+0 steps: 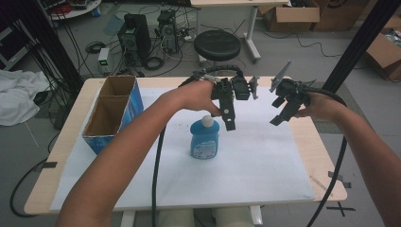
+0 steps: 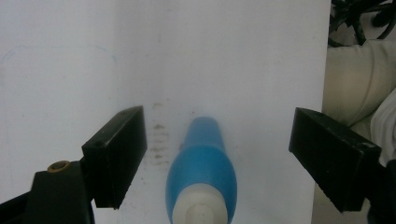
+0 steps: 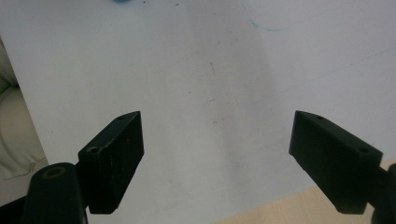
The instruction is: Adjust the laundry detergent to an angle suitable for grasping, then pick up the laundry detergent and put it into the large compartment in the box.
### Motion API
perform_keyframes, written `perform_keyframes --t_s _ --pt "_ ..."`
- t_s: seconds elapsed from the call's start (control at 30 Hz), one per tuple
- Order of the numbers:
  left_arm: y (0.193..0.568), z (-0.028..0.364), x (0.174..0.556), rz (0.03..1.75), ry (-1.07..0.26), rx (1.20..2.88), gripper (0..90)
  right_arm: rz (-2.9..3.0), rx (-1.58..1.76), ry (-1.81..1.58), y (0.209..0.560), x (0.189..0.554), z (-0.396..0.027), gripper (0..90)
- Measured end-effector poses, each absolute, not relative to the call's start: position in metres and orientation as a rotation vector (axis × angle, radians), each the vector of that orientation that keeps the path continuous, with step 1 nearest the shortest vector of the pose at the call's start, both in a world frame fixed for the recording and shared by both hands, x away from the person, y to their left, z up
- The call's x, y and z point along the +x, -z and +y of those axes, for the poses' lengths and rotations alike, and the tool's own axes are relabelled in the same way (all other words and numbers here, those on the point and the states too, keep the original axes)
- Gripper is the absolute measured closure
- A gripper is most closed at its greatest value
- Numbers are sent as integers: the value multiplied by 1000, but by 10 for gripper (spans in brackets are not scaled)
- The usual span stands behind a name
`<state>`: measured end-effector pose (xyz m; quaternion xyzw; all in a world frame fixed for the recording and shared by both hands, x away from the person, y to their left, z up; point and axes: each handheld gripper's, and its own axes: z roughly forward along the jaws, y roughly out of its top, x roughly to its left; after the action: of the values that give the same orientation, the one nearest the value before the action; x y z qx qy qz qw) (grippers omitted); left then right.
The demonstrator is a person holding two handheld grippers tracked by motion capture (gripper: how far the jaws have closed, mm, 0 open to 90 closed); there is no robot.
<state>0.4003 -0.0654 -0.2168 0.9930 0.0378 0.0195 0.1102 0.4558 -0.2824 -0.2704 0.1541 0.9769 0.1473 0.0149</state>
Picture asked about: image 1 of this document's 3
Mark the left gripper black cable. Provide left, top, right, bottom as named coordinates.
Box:
left=151, top=64, right=246, bottom=227

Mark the blue bottle with white cap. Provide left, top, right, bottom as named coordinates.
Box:
left=189, top=114, right=221, bottom=161

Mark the light wooden table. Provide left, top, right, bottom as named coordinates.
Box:
left=24, top=76, right=348, bottom=216

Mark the person's right hand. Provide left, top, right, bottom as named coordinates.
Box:
left=294, top=91, right=346, bottom=123

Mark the open brown cardboard box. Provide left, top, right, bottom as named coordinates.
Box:
left=257, top=0, right=322, bottom=33

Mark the large black computer tower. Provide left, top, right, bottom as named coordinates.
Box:
left=116, top=12, right=152, bottom=65

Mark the black round stool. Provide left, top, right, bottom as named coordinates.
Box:
left=192, top=29, right=243, bottom=65

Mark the closed brown cardboard box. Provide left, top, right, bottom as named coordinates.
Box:
left=313, top=0, right=372, bottom=33

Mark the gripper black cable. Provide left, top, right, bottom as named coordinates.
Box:
left=305, top=85, right=349, bottom=227
left=151, top=64, right=246, bottom=227

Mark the black floor cable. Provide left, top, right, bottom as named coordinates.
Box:
left=9, top=156, right=49, bottom=218

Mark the person's left hand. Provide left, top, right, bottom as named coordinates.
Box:
left=175, top=79, right=223, bottom=118

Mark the small white device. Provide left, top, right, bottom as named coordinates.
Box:
left=96, top=46, right=112, bottom=76

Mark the small black computer tower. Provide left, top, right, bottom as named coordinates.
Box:
left=156, top=9, right=180, bottom=55

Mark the white paper sheet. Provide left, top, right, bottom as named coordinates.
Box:
left=50, top=86, right=317, bottom=212

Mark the black metal pole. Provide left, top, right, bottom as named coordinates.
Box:
left=321, top=0, right=401, bottom=95

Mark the blue cardboard box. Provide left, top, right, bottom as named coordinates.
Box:
left=81, top=75, right=146, bottom=156

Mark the white cloth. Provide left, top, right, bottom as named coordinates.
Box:
left=0, top=68, right=52, bottom=128

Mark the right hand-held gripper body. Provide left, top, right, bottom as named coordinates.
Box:
left=270, top=59, right=312, bottom=112

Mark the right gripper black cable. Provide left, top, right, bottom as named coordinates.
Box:
left=305, top=85, right=349, bottom=227

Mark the cardboard box with contents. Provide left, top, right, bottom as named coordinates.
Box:
left=363, top=14, right=401, bottom=82

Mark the round white table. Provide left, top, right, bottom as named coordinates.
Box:
left=40, top=0, right=103, bottom=21

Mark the black tape cross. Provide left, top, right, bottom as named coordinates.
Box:
left=325, top=201, right=357, bottom=218

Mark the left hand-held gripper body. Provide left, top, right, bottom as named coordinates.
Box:
left=211, top=75, right=261, bottom=102

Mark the white desk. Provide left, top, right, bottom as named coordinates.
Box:
left=189, top=0, right=291, bottom=63

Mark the coiled black cable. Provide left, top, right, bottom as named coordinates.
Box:
left=84, top=40, right=107, bottom=55
left=143, top=55, right=166, bottom=72

